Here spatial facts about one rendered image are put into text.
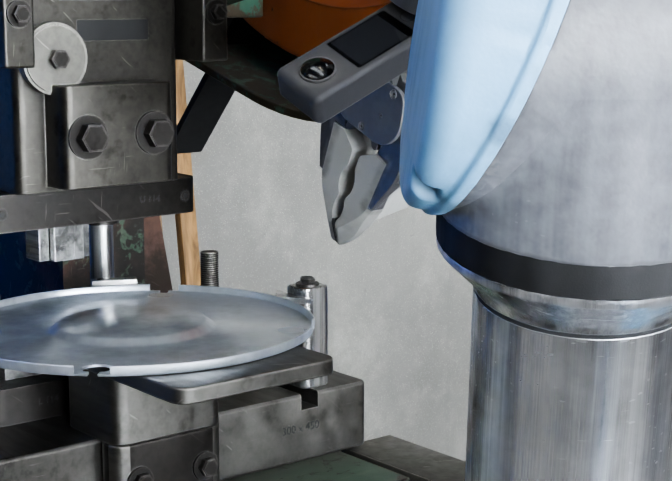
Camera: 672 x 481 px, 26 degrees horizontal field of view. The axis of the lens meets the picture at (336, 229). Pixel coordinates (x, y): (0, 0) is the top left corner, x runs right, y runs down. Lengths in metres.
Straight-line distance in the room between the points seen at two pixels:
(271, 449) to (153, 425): 0.15
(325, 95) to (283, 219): 1.90
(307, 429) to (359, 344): 1.78
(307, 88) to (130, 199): 0.28
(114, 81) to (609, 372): 0.71
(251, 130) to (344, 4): 1.36
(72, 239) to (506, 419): 0.74
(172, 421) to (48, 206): 0.20
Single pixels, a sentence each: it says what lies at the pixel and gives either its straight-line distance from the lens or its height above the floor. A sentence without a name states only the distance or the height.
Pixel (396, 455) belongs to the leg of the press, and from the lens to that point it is 1.30.
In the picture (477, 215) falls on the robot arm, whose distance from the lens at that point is 0.52.
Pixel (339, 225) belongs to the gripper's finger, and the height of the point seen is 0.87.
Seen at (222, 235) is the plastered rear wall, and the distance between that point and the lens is 2.78.
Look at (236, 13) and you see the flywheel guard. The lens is 1.48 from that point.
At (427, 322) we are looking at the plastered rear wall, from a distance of 3.16.
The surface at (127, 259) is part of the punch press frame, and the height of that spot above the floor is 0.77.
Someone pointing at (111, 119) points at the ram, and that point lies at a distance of 1.15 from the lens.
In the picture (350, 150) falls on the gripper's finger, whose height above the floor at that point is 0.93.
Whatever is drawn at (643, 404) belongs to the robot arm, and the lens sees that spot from 0.56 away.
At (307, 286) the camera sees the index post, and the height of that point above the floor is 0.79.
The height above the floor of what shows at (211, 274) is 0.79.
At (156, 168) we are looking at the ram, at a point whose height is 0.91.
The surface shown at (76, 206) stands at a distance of 1.19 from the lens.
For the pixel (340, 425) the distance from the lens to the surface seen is 1.29.
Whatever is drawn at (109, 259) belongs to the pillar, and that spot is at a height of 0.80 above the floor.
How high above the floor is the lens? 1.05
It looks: 9 degrees down
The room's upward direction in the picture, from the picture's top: straight up
